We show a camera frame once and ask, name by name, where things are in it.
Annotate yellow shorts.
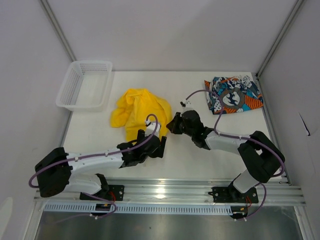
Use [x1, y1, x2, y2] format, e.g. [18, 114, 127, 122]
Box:
[110, 88, 173, 142]

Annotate colourful patterned shorts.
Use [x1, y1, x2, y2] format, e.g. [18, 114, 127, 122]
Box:
[204, 75, 264, 115]

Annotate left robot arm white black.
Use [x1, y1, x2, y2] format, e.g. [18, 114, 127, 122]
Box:
[35, 129, 167, 201]

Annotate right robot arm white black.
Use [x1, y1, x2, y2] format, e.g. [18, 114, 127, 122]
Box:
[166, 110, 285, 202]

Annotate white plastic basket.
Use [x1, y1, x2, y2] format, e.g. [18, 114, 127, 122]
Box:
[55, 60, 113, 112]

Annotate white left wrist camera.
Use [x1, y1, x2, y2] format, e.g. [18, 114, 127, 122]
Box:
[144, 121, 160, 137]

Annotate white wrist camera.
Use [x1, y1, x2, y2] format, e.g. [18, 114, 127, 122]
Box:
[180, 99, 193, 109]
[144, 121, 160, 137]

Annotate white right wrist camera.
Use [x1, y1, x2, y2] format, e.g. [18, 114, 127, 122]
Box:
[180, 99, 193, 109]

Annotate aluminium mounting rail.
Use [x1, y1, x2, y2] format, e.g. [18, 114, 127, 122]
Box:
[33, 177, 307, 207]

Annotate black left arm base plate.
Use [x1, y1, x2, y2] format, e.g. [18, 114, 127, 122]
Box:
[92, 185, 125, 202]

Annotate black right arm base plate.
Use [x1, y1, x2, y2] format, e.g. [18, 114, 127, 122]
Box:
[208, 186, 259, 204]

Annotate slotted grey cable duct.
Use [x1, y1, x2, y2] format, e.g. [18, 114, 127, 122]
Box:
[44, 202, 232, 216]

